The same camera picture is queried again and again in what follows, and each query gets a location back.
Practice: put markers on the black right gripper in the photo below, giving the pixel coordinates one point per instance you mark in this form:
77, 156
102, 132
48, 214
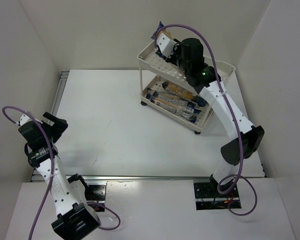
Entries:
178, 50

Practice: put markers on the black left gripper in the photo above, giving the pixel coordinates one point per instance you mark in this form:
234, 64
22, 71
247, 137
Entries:
56, 122

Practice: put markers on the yellow spaghetti bag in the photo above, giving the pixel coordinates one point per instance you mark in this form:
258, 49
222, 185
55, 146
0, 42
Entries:
158, 32
183, 93

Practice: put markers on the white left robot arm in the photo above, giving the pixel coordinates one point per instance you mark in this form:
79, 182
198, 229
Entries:
75, 218

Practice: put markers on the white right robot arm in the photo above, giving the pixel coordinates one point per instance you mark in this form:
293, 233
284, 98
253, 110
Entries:
245, 137

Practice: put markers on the cream two-tier shelf cart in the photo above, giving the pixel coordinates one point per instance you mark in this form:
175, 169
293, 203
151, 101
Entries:
150, 61

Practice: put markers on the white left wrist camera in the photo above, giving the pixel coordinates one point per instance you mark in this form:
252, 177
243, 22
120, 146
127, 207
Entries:
23, 120

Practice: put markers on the aluminium table edge rail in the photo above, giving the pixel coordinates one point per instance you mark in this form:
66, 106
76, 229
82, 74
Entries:
59, 91

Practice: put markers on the front aluminium rail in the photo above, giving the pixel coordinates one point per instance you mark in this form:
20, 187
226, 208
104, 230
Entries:
120, 178

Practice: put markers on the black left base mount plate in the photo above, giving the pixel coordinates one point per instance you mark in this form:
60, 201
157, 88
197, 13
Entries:
96, 194

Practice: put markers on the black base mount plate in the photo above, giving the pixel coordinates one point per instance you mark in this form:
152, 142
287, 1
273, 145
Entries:
207, 199
96, 194

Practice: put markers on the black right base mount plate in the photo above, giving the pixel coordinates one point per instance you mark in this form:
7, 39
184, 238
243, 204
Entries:
207, 199

